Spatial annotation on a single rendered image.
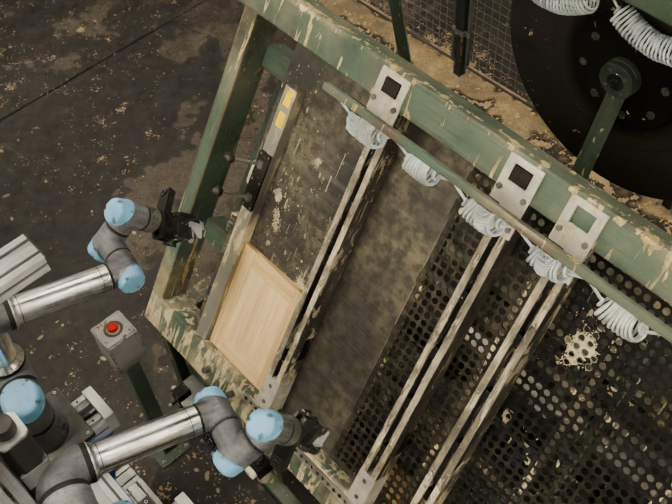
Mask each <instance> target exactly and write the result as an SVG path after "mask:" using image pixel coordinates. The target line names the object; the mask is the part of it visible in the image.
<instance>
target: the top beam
mask: <svg viewBox="0 0 672 504"><path fill-rule="evenodd" d="M239 1H240V2H242V3H243V4H245V5H246V6H247V7H249V8H250V9H252V10H253V11H255V12H256V13H257V14H259V15H260V16H262V17H263V18H264V19H266V20H267V21H269V22H270V23H272V24H273V25H274V26H276V27H277V28H279V29H280V30H281V31H283V32H284V33H286V34H287V35H289V36H290V37H291V38H293V39H294V40H296V41H297V42H298V43H300V44H301V45H303V46H304V47H306V48H307V49H308V50H310V51H311V52H313V53H314V54H316V55H317V56H318V57H320V58H321V59H323V60H324V61H325V62H327V63H328V64H330V65H331V66H333V67H334V68H335V69H337V70H338V71H340V72H341V73H342V74H344V75H345V76H347V77H348V78H350V79H351V80H352V81H354V82H355V83H357V84H358V85H359V86H361V87H362V88H364V89H365V90H367V91H368V92H369V93H371V94H372V92H373V89H374V86H375V84H376V82H377V79H378V77H379V74H380V72H381V70H382V68H383V65H386V66H388V67H389V68H390V69H392V70H393V71H395V72H396V73H398V74H399V75H401V76H402V77H404V78H405V79H407V80H408V81H410V82H411V83H412V85H411V87H410V90H409V92H408V94H407V97H406V99H405V101H404V104H403V105H402V108H401V110H400V112H399V114H401V115H402V116H403V117H405V118H406V119H408V120H409V121H410V122H412V123H413V124H415V125H416V126H418V127H419V128H420V129H422V130H423V131H425V132H426V133H427V134H429V135H430V136H432V137H433V138H435V139H436V140H437V141H439V142H440V143H442V144H443V145H444V146H446V147H447V148H449V149H450V150H452V151H453V152H454V153H456V154H457V155H459V156H460V157H461V158H463V159H464V160H466V161H467V162H469V163H470V164H471V165H473V166H474V167H476V168H477V169H478V170H480V171H481V172H483V173H484V174H486V175H487V176H488V177H490V178H491V179H493V180H494V181H497V180H498V178H499V176H500V173H501V171H502V170H503V168H504V166H505V164H506V162H507V160H508V158H509V156H510V154H511V153H512V152H515V153H516V154H518V155H519V156H521V157H522V158H524V159H525V160H527V161H528V162H530V163H531V164H533V165H534V166H535V167H537V168H538V169H540V170H541V171H543V172H544V173H546V175H545V177H544V178H543V181H542V182H541V184H540V186H539V188H538V190H537V192H536V193H535V195H534V197H533V199H532V200H531V202H530V204H529V205H530V206H531V207H532V208H534V209H535V210H537V211H538V212H539V213H541V214H542V215H544V216H545V217H547V218H548V219H549V220H551V221H552V222H554V223H555V224H556V222H557V221H558V219H559V217H560V215H561V213H562V212H563V210H564V208H565V206H566V205H567V203H568V201H569V199H570V198H571V196H572V194H573V193H575V194H577V195H578V196H580V197H581V198H583V199H584V200H586V201H587V202H589V203H590V204H592V205H593V206H595V207H596V208H598V209H599V210H601V211H602V212H604V213H605V214H607V215H608V216H609V217H610V218H609V220H608V222H607V224H606V225H605V227H604V229H603V230H602V232H601V234H600V235H599V237H598V239H597V240H596V242H595V243H594V245H593V247H592V248H591V249H592V250H593V251H595V252H596V253H598V254H599V255H600V256H602V257H603V258H605V259H606V260H607V261H609V262H610V263H612V264H613V265H615V266H616V267H617V268H619V269H620V270H622V271H623V272H624V273H626V274H627V275H629V276H630V277H632V278H633V279H634V280H636V281H637V282H639V283H640V284H641V285H643V286H644V287H646V288H647V289H649V290H650V291H651V292H653V293H654V294H656V295H657V296H659V297H660V298H661V299H663V300H664V301H666V302H667V303H668V304H670V305H671V306H672V236H671V235H670V234H668V233H667V232H665V231H664V230H662V229H661V228H659V227H658V226H656V225H654V224H653V223H651V222H650V221H648V220H647V219H645V218H644V217H642V216H641V215H639V214H638V213H636V212H635V211H633V210H632V209H630V208H629V207H627V206H626V205H624V204H623V203H621V202H620V201H618V200H617V199H615V198H614V197H612V196H611V195H609V194H608V193H606V192H605V191H603V190H602V189H600V188H599V187H597V186H596V185H594V184H593V183H591V182H589V181H588V180H586V179H585V178H583V177H582V176H580V175H579V174H577V173H576V172H574V171H573V170H571V169H570V168H568V167H567V166H565V165H564V164H562V163H561V162H559V161H558V160H556V159H555V158H553V157H552V156H550V155H549V154H547V153H546V152H544V151H543V150H541V149H540V148H538V147H537V146H535V145H534V144H532V143H531V142H529V141H528V140H526V139H524V138H523V137H521V136H520V135H518V134H517V133H515V132H514V131H512V130H511V129H509V128H508V127H506V126H505V125H503V124H502V123H500V122H499V121H497V120H496V119H494V118H493V117H491V116H490V115H488V114H487V113H485V112H484V111H482V110H481V109H479V108H478V107H476V106H475V105H473V104H472V103H470V102H469V101H467V100H466V99H464V98H463V97H461V96H459V95H458V94H456V93H455V92H453V91H452V90H450V89H449V88H447V87H446V86H444V85H443V84H441V83H440V82H438V81H437V80H435V79H434V78H432V77H431V76H429V75H428V74H426V73H425V72H423V71H422V70H420V69H419V68H417V67H416V66H414V65H413V64H411V63H410V62H408V61H407V60H405V59H404V58H402V57H401V56H399V55H397V54H396V53H394V52H393V51H391V50H390V49H388V48H387V47H385V46H384V45H382V44H381V43H379V42H378V41H376V40H375V39H373V38H372V37H370V36H369V35H367V34H366V33H364V32H363V31H361V30H360V29H358V28H357V27H355V26H354V25H352V24H351V23H349V22H348V21H346V20H345V19H343V18H342V17H340V16H339V15H337V14H336V13H334V12H332V11H331V10H329V9H328V8H326V7H325V6H323V5H322V4H320V3H319V2H317V1H316V0H239ZM596 219H597V218H596V217H595V216H593V215H592V214H590V213H589V212H587V211H586V210H584V209H583V208H581V207H580V206H578V207H577V208H576V210H575V212H574V214H573V215H572V217H571V219H570V222H571V223H573V224H574V225H576V226H577V227H579V228H580V229H581V230H583V231H584V232H586V233H587V234H588V232H589V231H590V229H591V227H592V226H593V224H594V222H595V221H596Z"/></svg>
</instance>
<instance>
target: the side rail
mask: <svg viewBox="0 0 672 504"><path fill-rule="evenodd" d="M277 29H278V28H277V27H276V26H274V25H273V24H272V23H270V22H269V21H267V20H266V19H264V18H263V17H262V16H260V15H259V14H257V13H256V12H255V11H253V10H252V9H250V8H249V7H247V6H246V5H245V8H244V11H243V14H242V17H241V20H240V23H239V26H238V29H237V33H236V36H235V39H234V42H233V45H232V48H231V51H230V54H229V57H228V60H227V63H226V66H225V69H224V72H223V75H222V78H221V82H220V85H219V88H218V91H217V94H216V97H215V100H214V103H213V106H212V109H211V112H210V115H209V118H208V121H207V124H206V127H205V131H204V134H203V137H202V140H201V143H200V146H199V149H198V152H197V155H196V158H195V161H194V164H193V167H192V170H191V173H190V176H189V180H188V183H187V186H186V189H185V192H184V195H183V198H182V201H181V204H180V207H179V210H178V212H184V213H188V214H193V215H195V216H196V217H198V218H199V220H200V221H201V222H202V224H203V225H204V228H205V225H206V222H207V220H208V218H210V217H212V216H213V213H214V210H215V207H216V204H217V201H218V198H219V197H214V196H213V195H212V193H211V189H212V187H213V186H215V185H220V186H221V187H223V184H224V181H225V178H226V176H227V173H228V170H229V167H230V164H227V163H225V162H224V161H223V154H224V153H225V152H227V151H230V152H233V153H235V150H236V147H237V144H238V141H239V138H240V135H241V133H242V130H243V127H244V124H245V121H246V118H247V115H248V113H249V110H250V107H251V104H252V101H253V98H254V95H255V92H256V90H257V87H258V84H259V81H260V78H261V75H262V72H263V70H264V68H263V67H262V66H261V64H262V61H263V58H264V55H265V52H266V49H267V46H268V45H269V44H273V41H274V38H275V35H276V32H277ZM204 239H205V238H204V237H203V236H202V238H201V239H199V238H198V237H197V236H196V234H195V232H194V241H193V243H189V242H188V241H187V242H185V241H182V242H178V243H177V244H176V248H175V247H170V246H167V247H166V250H165V253H164V256H163V259H162V262H161V265H160V268H159V271H158V274H157V278H156V281H155V284H154V287H153V291H154V292H155V293H156V294H157V295H158V296H159V297H160V298H161V299H164V298H167V297H171V296H177V295H182V294H185V293H186V290H187V287H188V284H189V282H190V279H191V276H192V273H193V270H194V267H195V264H196V261H197V259H198V256H199V253H200V250H201V247H202V244H203V241H204Z"/></svg>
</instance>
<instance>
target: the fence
mask: <svg viewBox="0 0 672 504"><path fill-rule="evenodd" d="M287 89H288V90H290V91H291V92H292V93H294V95H293V98H292V101H291V103H290V106H289V109H288V108H287V107H285V106H284V105H283V104H282V103H283V100H284V97H285V94H286V92H287ZM305 94H306V92H305V91H304V90H302V89H301V88H300V87H298V86H297V85H296V84H286V87H285V89H284V92H283V95H282V98H281V100H280V103H279V106H278V108H277V111H276V114H275V117H274V119H273V122H272V125H271V128H270V130H269V133H268V136H267V139H266V141H265V144H264V147H263V150H264V151H265V152H267V153H268V154H269V155H270V156H272V160H271V163H270V166H269V168H268V171H267V174H266V176H265V179H264V182H263V184H262V187H261V190H260V193H259V195H258V198H257V201H256V203H255V206H254V209H253V211H252V212H250V211H248V210H247V209H246V208H245V207H244V206H243V205H242V207H241V210H240V212H239V215H238V218H237V221H236V223H235V226H234V229H233V232H232V234H231V237H230V240H229V243H228V245H227V248H226V251H225V254H224V256H223V259H222V262H221V264H220V267H219V270H218V273H217V275H216V278H215V281H214V284H213V286H212V289H211V292H210V295H209V297H208V300H207V303H206V306H205V308H204V311H203V314H202V316H201V319H200V322H199V325H198V327H197V330H196V333H197V334H198V335H199V336H200V337H201V338H202V339H203V340H204V341H205V340H209V339H210V336H211V334H212V331H213V328H214V326H215V323H216V320H217V318H218V315H219V312H220V310H221V307H222V304H223V302H224V299H225V296H226V294H227V291H228V288H229V286H230V283H231V280H232V278H233V275H234V273H235V270H236V267H237V265H238V262H239V259H240V257H241V254H242V251H243V249H244V246H245V243H248V242H250V239H251V237H252V234H253V231H254V229H255V226H256V224H257V221H258V218H259V216H260V213H261V210H262V208H263V205H264V202H265V200H266V197H267V195H268V192H269V189H270V187H271V184H272V181H273V179H274V176H275V173H276V171H277V168H278V165H279V163H280V160H281V158H282V155H283V152H284V150H285V147H286V144H287V142H288V139H289V136H290V134H291V131H292V129H293V126H294V123H295V121H296V118H297V115H298V113H299V110H300V107H301V105H302V102H303V99H304V97H305ZM280 110H281V111H282V112H283V113H284V114H286V117H285V119H284V122H283V125H282V127H281V129H279V128H278V127H277V126H276V125H275V122H276V119H277V116H278V113H279V111H280Z"/></svg>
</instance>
